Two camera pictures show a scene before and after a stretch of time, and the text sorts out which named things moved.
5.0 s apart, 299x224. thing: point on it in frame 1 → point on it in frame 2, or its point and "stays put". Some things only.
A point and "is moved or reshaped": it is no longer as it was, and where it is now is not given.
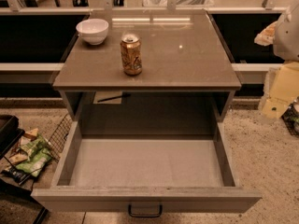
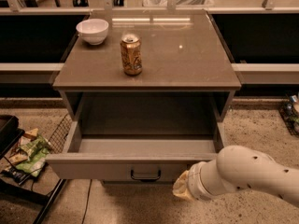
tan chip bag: [32, 134] stays put
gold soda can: [132, 54] stays put
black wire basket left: [58, 138] stays put
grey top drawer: [146, 168] is moved or reshaped
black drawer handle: [145, 215] → [146, 179]
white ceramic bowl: [93, 31] stays put
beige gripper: [287, 36] → [193, 184]
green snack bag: [37, 154] stays put
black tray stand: [9, 133] stays put
